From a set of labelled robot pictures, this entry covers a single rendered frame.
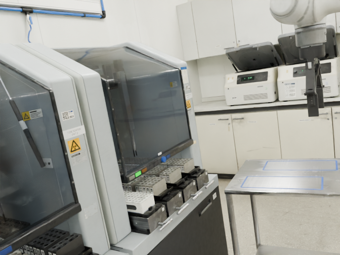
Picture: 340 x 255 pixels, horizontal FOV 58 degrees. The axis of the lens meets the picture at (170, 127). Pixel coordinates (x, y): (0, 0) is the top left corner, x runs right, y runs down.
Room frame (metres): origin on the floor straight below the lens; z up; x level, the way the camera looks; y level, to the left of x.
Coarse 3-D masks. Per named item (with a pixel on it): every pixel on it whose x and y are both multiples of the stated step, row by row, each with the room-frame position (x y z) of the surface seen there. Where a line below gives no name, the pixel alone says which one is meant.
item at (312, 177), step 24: (240, 168) 1.60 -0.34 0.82; (264, 168) 1.54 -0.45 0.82; (288, 168) 1.48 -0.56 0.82; (312, 168) 1.43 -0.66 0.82; (336, 168) 1.38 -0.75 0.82; (240, 192) 1.31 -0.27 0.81; (264, 192) 1.26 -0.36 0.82; (288, 192) 1.22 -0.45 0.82; (312, 192) 1.18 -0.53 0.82; (336, 192) 1.14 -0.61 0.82
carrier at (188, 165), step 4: (188, 160) 1.72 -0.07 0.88; (192, 160) 1.73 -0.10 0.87; (184, 164) 1.66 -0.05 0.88; (188, 164) 1.69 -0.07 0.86; (192, 164) 1.73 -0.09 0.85; (184, 168) 1.65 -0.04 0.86; (188, 168) 1.68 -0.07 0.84; (192, 168) 1.72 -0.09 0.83; (184, 172) 1.65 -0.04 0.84; (188, 172) 1.68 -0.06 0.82
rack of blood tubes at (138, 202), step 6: (126, 192) 1.41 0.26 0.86; (132, 192) 1.40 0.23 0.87; (138, 192) 1.39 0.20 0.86; (126, 198) 1.33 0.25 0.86; (132, 198) 1.33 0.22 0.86; (138, 198) 1.31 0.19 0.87; (144, 198) 1.31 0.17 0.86; (150, 198) 1.31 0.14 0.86; (126, 204) 1.40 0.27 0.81; (132, 204) 1.28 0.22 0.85; (138, 204) 1.26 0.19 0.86; (144, 204) 1.27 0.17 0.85; (150, 204) 1.31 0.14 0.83; (132, 210) 1.28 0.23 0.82; (138, 210) 1.26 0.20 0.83; (144, 210) 1.27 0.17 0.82
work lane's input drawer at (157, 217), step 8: (152, 208) 1.29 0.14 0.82; (160, 208) 1.30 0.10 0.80; (136, 216) 1.27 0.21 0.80; (144, 216) 1.24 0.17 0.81; (152, 216) 1.25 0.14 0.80; (160, 216) 1.29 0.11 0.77; (136, 224) 1.26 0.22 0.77; (144, 224) 1.23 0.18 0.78; (152, 224) 1.24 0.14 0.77; (160, 224) 1.26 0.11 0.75
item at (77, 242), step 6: (78, 234) 1.03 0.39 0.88; (72, 240) 0.99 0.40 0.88; (78, 240) 1.01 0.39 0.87; (60, 246) 0.97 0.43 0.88; (66, 246) 0.97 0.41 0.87; (72, 246) 0.99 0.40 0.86; (78, 246) 1.01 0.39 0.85; (54, 252) 0.94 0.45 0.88; (60, 252) 0.95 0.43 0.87; (66, 252) 0.97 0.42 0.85; (72, 252) 0.99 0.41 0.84; (78, 252) 1.00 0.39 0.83
